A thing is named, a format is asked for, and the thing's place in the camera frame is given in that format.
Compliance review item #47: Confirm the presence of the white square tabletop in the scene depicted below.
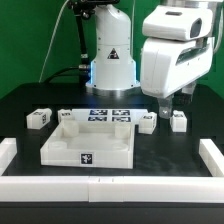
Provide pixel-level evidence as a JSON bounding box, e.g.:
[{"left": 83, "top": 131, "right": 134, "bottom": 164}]
[{"left": 40, "top": 120, "right": 135, "bottom": 169}]

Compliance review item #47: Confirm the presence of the white cable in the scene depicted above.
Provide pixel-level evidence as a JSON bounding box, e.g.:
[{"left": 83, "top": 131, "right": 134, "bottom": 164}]
[{"left": 38, "top": 0, "right": 69, "bottom": 84}]

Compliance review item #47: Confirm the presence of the black cable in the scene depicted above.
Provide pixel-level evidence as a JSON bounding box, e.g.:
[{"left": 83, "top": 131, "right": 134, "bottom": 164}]
[{"left": 44, "top": 66, "right": 91, "bottom": 84}]

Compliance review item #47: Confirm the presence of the white U-shaped obstacle fence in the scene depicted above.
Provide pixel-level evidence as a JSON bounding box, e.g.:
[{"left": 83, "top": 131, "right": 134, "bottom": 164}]
[{"left": 0, "top": 138, "right": 224, "bottom": 203}]

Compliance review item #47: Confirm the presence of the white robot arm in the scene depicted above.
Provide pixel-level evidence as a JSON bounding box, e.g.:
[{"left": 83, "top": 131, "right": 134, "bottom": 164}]
[{"left": 86, "top": 0, "right": 224, "bottom": 119}]

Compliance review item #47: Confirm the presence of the white marker base plate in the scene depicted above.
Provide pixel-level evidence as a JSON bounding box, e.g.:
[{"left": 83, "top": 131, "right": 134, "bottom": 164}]
[{"left": 72, "top": 109, "right": 147, "bottom": 124}]

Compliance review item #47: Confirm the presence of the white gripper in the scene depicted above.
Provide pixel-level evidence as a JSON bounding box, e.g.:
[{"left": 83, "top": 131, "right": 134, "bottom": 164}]
[{"left": 140, "top": 5, "right": 213, "bottom": 119}]

